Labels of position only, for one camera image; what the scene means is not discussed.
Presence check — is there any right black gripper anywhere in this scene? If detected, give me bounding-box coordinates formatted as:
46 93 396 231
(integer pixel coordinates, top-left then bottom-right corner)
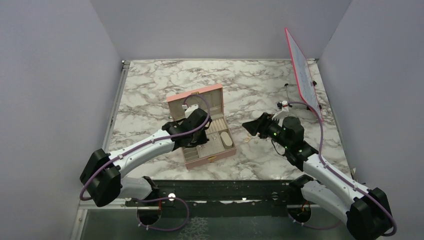
242 112 291 149

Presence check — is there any pink jewelry box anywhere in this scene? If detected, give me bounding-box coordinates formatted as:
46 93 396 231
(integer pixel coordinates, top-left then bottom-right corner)
166 83 237 169

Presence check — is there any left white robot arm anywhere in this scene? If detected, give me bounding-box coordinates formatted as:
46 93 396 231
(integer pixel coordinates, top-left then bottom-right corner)
79 108 212 207

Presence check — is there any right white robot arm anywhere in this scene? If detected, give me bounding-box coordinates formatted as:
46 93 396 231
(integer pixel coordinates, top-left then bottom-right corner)
242 112 397 240

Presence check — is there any beige watch pillow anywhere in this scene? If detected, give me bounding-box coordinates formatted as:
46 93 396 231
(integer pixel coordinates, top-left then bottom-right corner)
220 131 233 149

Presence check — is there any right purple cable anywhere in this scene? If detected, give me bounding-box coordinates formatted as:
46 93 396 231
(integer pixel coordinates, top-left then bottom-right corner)
281 100 398 237

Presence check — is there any black metal base rail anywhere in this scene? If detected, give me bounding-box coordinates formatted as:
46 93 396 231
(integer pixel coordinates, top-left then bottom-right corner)
107 177 316 222

